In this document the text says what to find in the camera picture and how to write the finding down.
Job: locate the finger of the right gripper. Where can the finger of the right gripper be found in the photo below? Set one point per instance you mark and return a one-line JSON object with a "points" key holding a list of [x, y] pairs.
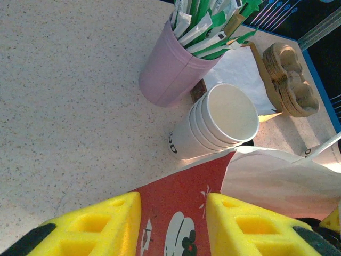
{"points": [[333, 222]]}

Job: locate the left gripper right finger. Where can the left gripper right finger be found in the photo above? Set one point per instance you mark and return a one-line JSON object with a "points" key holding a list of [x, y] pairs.
{"points": [[253, 234]]}

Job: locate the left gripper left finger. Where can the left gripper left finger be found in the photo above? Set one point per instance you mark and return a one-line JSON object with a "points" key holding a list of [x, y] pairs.
{"points": [[93, 234]]}

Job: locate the white red printed paper bag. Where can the white red printed paper bag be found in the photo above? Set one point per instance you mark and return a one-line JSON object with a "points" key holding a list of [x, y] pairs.
{"points": [[266, 181]]}

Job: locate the white paper coffee cup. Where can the white paper coffee cup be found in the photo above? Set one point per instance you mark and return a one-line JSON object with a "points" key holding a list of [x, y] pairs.
{"points": [[309, 152]]}

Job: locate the stack of white paper cups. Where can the stack of white paper cups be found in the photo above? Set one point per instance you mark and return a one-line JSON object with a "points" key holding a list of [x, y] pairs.
{"points": [[229, 112]]}

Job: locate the stack of pulp cup carriers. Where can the stack of pulp cup carriers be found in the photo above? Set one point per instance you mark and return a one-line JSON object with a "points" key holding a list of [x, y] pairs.
{"points": [[293, 88]]}

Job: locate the stack of white napkins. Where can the stack of white napkins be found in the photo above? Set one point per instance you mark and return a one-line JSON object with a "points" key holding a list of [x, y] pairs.
{"points": [[239, 72], [266, 85]]}

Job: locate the pink plastic straw cup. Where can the pink plastic straw cup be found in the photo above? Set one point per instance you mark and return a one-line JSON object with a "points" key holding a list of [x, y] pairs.
{"points": [[170, 72]]}

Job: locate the green white wrapped straw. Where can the green white wrapped straw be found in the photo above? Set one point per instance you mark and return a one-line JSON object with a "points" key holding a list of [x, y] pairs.
{"points": [[183, 22], [239, 37], [201, 26], [210, 41]]}

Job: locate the brown paper wrapped stirrer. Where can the brown paper wrapped stirrer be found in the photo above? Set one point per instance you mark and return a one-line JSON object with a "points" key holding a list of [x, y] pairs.
{"points": [[234, 22]]}

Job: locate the aluminium enclosure post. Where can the aluminium enclosure post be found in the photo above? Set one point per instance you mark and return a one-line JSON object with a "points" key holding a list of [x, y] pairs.
{"points": [[319, 30]]}

